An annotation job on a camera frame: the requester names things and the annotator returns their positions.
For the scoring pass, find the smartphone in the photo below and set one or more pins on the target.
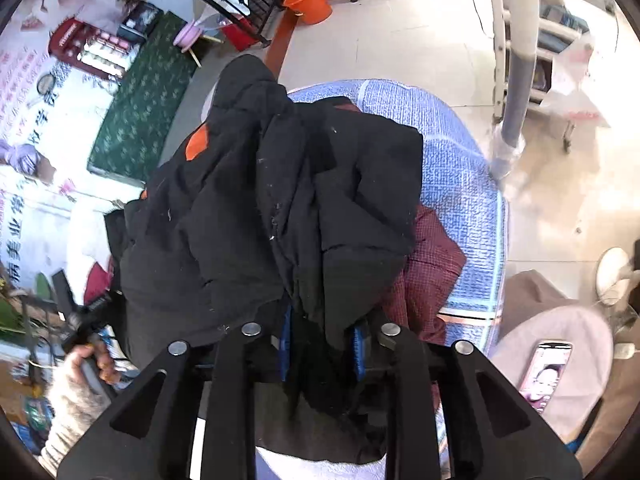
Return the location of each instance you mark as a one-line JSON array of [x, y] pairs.
[[545, 375]]

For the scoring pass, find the pink cushion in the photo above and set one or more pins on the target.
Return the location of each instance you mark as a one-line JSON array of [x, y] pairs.
[[585, 360]]

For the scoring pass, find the white cloth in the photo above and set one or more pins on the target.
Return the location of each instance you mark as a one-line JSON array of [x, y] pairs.
[[320, 467]]

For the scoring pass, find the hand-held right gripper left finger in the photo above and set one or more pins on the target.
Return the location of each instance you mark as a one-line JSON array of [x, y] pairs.
[[286, 345]]

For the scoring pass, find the green patterned mat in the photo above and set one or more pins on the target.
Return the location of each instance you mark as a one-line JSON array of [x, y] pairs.
[[140, 110]]

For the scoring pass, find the clear plastic bag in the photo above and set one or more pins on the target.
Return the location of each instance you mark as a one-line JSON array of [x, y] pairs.
[[575, 90]]

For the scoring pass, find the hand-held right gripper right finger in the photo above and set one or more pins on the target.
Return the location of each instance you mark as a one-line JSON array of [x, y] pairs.
[[359, 350]]

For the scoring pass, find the wall poster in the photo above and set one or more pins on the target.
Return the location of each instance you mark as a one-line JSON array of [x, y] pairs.
[[30, 85]]

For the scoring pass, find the black puffer coat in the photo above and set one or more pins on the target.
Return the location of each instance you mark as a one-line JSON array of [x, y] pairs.
[[250, 200]]

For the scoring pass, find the red plastic crate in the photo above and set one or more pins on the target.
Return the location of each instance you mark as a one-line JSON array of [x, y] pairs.
[[240, 35]]

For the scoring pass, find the maroon checked garment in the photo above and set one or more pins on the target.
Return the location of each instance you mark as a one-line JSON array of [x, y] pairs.
[[430, 265]]

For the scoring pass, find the white metal rack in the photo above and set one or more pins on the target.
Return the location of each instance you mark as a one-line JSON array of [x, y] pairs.
[[517, 60]]

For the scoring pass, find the person's left hand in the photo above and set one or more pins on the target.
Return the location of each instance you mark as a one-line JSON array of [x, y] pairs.
[[80, 360]]

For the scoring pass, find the pink stool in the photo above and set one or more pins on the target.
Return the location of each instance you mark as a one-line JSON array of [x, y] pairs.
[[187, 35]]

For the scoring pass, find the brown trousers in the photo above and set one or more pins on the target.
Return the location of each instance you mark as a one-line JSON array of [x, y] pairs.
[[542, 290]]

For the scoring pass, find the orange bucket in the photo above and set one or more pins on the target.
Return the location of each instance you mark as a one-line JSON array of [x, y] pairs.
[[310, 5]]

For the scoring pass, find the brown bed frame rail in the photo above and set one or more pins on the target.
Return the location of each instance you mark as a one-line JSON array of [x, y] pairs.
[[277, 50]]

